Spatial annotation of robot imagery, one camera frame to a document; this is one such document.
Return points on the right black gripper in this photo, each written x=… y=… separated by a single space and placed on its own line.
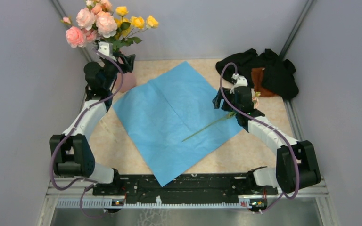
x=217 y=101

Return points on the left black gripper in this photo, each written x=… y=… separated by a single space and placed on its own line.
x=128 y=60

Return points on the peach rose stem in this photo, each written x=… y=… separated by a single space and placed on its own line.
x=212 y=124

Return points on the yellow rose stem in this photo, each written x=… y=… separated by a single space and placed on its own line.
x=128 y=28

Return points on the pale pink rose stem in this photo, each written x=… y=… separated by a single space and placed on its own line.
x=104 y=22

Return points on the blue wrapping paper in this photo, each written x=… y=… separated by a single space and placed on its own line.
x=158 y=115

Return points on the pink double rose stem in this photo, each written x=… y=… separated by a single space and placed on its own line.
x=97 y=6

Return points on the cream ribbon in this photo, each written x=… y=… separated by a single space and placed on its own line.
x=108 y=132

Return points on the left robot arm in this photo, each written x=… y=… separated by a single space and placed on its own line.
x=72 y=158

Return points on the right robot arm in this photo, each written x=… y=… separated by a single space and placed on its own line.
x=296 y=163

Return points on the pink ceramic vase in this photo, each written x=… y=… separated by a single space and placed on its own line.
x=129 y=82

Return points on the pink rose in vase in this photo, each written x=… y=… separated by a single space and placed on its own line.
x=83 y=34

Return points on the brown cloth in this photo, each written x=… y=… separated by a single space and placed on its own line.
x=257 y=75

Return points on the black cloth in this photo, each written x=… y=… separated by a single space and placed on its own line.
x=278 y=74

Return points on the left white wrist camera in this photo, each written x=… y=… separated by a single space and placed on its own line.
x=106 y=48

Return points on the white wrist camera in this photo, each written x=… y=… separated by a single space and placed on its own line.
x=106 y=48
x=239 y=81

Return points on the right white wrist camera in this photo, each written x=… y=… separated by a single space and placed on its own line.
x=239 y=81

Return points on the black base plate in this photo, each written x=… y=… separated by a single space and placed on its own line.
x=214 y=188

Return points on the aluminium frame rail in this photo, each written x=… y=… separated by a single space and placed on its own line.
x=77 y=206

